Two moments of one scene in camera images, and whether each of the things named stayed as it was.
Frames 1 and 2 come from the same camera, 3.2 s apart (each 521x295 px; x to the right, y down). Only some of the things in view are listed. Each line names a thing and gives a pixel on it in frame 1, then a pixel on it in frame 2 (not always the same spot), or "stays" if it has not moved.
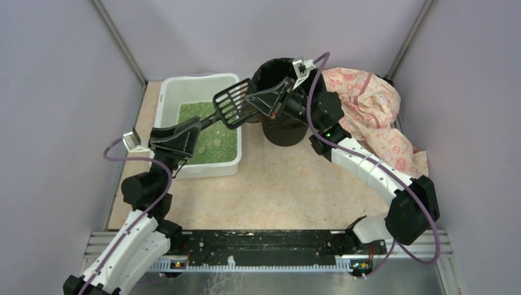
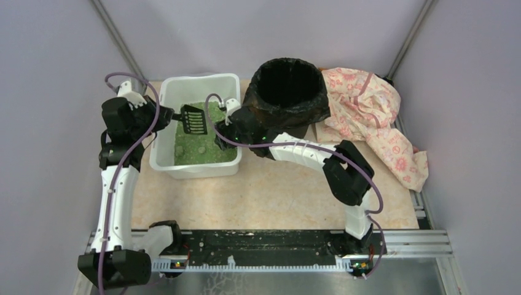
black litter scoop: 231,106 to 193,119
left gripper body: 163,147 to 163,116
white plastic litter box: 219,151 stays
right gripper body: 284,96 to 235,123
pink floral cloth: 370,104 stays
